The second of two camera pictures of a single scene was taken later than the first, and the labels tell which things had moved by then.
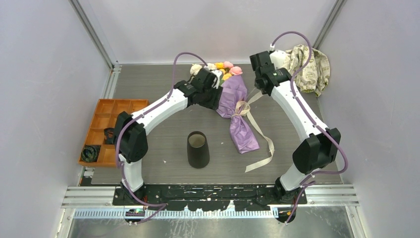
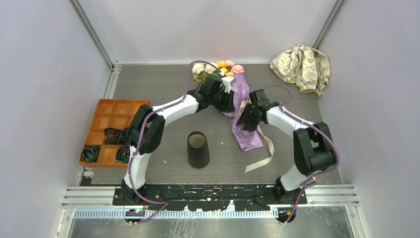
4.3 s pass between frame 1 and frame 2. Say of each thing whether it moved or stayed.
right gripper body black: moved
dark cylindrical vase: stayed
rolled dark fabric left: stayed
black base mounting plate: stayed
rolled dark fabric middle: stayed
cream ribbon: moved
